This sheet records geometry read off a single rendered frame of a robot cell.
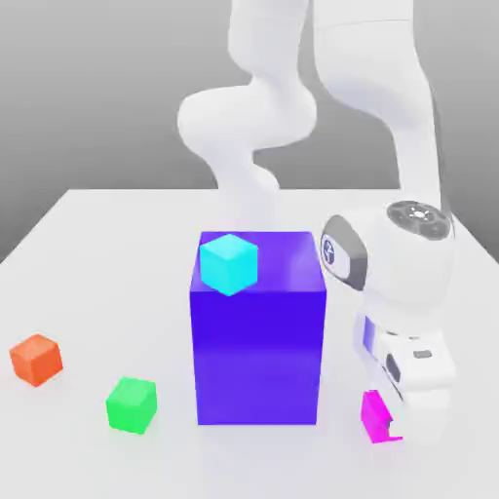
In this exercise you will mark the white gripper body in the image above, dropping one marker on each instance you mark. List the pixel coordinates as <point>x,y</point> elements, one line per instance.
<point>425,409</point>

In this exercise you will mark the small magenta cube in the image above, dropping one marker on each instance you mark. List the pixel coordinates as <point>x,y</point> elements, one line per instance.
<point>372,413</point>

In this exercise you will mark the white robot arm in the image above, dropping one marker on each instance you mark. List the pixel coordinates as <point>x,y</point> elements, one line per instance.
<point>374,97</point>

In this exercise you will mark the small cyan cube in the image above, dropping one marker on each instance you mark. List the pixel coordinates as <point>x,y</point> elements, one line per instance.
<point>228,265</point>

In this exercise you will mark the small green cube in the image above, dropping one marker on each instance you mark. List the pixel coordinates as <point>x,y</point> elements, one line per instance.
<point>131,405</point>

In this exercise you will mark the small orange cube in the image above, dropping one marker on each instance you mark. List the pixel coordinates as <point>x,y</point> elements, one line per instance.
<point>36,360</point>

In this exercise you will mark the large blue box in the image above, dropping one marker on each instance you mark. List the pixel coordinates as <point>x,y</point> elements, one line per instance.
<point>257,351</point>

